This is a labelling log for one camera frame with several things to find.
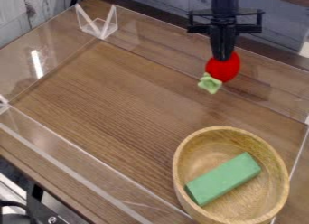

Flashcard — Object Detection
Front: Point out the green rectangular block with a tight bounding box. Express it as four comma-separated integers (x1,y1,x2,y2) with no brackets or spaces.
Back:
185,153,263,207

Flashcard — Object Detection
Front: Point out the wooden bowl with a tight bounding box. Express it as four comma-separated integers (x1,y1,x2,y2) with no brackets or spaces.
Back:
173,126,291,224

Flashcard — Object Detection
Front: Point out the black cable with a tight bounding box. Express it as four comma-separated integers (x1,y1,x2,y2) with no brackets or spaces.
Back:
0,200,34,224

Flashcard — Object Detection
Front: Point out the red plush strawberry toy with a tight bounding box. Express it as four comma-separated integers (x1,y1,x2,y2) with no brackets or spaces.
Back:
198,52,241,94

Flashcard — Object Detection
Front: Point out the black table leg bracket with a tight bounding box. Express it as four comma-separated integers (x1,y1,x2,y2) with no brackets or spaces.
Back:
27,183,75,224

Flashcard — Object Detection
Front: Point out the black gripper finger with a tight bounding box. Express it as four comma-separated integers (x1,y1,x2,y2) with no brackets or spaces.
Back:
210,27,224,60
224,27,237,61

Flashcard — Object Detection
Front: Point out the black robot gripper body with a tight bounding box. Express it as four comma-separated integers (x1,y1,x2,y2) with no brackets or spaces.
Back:
188,0,265,34

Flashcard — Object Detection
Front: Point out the clear acrylic tray wall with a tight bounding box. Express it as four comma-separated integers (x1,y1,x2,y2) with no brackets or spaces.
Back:
0,96,193,224

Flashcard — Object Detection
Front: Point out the clear acrylic corner bracket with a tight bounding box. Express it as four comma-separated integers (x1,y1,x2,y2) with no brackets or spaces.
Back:
75,5,118,40

